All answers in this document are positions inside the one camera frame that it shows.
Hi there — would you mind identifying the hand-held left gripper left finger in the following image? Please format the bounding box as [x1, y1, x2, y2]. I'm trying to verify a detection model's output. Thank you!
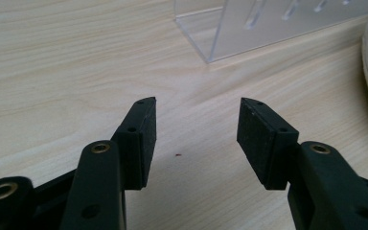
[59, 96, 158, 230]

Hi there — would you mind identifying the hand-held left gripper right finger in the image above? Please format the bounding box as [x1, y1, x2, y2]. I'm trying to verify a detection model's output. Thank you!
[236, 97, 368, 230]

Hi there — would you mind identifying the clear acrylic stand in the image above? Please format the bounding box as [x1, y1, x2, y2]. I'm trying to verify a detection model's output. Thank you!
[172, 0, 368, 64]

